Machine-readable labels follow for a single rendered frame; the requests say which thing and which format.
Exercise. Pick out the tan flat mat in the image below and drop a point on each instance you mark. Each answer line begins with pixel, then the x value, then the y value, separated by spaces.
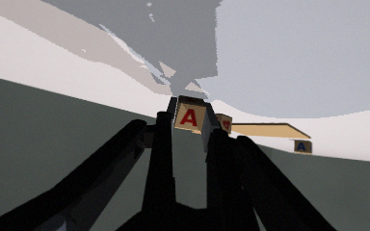
pixel 280 130

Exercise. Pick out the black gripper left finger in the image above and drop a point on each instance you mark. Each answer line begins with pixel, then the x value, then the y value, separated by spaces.
pixel 77 201

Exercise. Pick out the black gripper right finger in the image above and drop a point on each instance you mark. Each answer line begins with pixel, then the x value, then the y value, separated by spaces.
pixel 278 203

